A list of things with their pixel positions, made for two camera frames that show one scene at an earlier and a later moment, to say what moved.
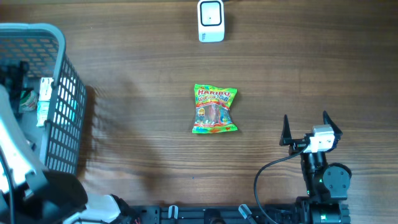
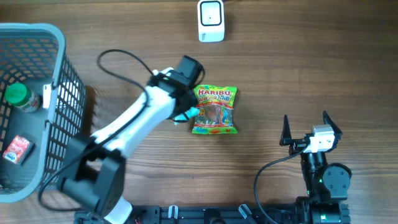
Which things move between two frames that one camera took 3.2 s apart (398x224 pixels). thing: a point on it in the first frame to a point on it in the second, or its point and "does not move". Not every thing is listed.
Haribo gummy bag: [212, 112] does not move
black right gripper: [297, 144] does not move
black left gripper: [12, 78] to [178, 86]
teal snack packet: [43, 107] to [191, 112]
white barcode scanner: [211, 20] does not move
